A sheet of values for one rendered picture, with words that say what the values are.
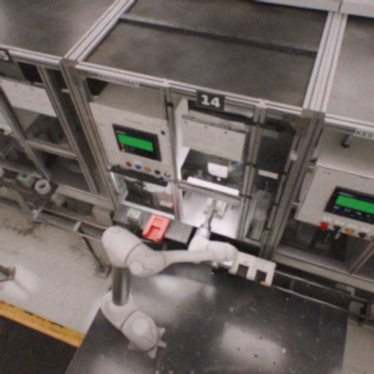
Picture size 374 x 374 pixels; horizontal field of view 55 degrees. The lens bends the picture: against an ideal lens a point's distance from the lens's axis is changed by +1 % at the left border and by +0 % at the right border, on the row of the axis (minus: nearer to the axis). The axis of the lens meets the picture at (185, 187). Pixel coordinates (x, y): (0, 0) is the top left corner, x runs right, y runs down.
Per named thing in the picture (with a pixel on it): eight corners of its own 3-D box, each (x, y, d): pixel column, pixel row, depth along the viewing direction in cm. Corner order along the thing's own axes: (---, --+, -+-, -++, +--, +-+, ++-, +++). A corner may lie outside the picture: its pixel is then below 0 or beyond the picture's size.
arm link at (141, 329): (145, 356, 210) (140, 348, 192) (123, 336, 217) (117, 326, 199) (164, 334, 217) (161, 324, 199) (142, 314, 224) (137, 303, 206)
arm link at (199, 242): (196, 242, 228) (215, 245, 222) (188, 264, 220) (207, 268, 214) (191, 233, 221) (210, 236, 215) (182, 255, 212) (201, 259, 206)
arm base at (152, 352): (160, 361, 213) (159, 360, 208) (126, 348, 218) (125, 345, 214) (172, 331, 223) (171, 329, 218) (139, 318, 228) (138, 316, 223)
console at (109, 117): (106, 166, 213) (85, 107, 175) (127, 133, 228) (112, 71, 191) (172, 185, 203) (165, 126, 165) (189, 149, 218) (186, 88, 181)
